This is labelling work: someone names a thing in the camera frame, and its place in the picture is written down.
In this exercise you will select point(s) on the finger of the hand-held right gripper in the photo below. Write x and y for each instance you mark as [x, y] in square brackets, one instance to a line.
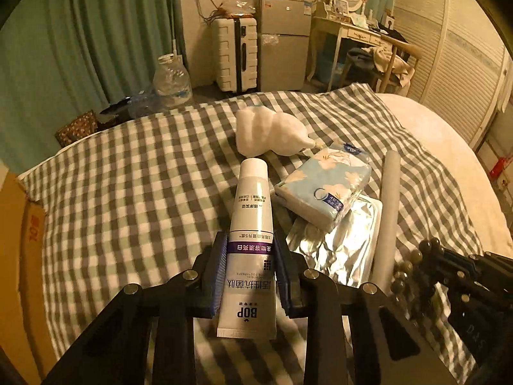
[449, 258]
[495, 264]

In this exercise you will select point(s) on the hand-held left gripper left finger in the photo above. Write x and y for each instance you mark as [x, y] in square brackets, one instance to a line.
[214, 280]

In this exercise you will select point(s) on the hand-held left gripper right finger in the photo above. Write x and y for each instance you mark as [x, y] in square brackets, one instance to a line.
[286, 284]

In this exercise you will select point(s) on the white toothpaste tube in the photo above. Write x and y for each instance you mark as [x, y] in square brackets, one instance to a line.
[248, 208]

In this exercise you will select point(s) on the brown cardboard box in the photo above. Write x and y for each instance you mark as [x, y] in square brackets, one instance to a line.
[24, 268]

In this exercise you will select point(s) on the silver foil packet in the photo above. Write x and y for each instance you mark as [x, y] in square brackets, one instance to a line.
[340, 248]

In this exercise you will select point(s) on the white cylinder roll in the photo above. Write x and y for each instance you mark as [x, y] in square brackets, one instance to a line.
[388, 208]

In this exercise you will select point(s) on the small red canister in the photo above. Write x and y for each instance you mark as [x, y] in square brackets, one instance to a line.
[497, 168]

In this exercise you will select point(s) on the blue floral tissue pack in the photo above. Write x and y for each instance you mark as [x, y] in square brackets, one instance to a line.
[320, 184]

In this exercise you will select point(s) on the green white checked cloth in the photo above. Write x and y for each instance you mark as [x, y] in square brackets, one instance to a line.
[140, 188]

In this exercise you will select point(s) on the white plastic bag bundle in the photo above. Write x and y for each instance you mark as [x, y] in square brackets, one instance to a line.
[276, 128]

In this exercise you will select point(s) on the pack of water bottles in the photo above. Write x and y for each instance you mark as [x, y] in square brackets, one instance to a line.
[144, 104]

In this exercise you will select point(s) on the pile of dark clothes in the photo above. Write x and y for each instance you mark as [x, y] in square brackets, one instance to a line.
[114, 110]

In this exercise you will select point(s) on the large clear water jug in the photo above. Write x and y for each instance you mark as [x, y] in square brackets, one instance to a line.
[172, 82]

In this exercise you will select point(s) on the cream garment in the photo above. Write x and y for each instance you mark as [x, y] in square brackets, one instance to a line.
[390, 64]

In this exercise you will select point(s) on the brown patterned bag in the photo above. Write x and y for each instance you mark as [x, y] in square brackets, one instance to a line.
[76, 130]

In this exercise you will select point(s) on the white louvered wardrobe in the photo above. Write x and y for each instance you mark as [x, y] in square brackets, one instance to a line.
[453, 48]

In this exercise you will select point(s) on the wooden chair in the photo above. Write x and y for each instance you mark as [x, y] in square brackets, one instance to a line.
[404, 46]

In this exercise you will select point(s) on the blue bin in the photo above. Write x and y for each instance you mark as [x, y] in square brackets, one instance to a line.
[338, 66]

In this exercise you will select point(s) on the white suitcase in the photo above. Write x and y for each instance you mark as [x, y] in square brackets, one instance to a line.
[230, 56]

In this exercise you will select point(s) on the black bag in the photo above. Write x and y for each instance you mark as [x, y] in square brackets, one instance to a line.
[394, 32]

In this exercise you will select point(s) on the silver fridge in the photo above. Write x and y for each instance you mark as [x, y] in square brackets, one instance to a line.
[284, 48]

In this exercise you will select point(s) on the white dressing table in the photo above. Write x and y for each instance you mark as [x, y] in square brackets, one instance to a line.
[344, 28]

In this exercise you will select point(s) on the wide green curtain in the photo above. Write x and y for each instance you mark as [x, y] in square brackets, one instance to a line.
[80, 48]

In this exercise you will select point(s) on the clear plastic bags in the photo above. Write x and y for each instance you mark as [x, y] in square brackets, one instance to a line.
[236, 6]

